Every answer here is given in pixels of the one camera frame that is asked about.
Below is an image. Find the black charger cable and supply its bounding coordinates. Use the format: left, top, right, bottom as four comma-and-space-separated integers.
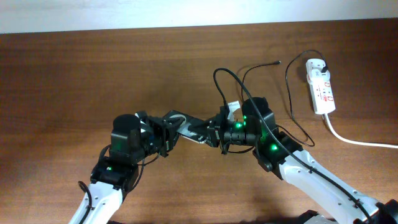
241, 49, 329, 147

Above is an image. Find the white power strip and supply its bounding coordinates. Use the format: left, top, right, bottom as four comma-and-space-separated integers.
305, 58, 336, 115

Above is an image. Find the white USB charger plug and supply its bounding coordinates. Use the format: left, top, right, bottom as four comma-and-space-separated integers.
307, 69, 330, 85

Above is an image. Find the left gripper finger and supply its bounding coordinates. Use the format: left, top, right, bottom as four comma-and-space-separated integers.
161, 113, 187, 131
166, 132, 180, 156

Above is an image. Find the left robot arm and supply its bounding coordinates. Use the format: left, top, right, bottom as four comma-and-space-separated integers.
70, 111, 186, 223

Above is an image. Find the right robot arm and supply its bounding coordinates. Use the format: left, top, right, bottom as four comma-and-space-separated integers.
188, 97, 397, 224

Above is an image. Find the white power strip cord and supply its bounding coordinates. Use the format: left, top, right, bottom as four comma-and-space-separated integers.
322, 113, 398, 149

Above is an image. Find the black smartphone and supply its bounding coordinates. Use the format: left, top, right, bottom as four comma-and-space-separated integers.
163, 110, 218, 147

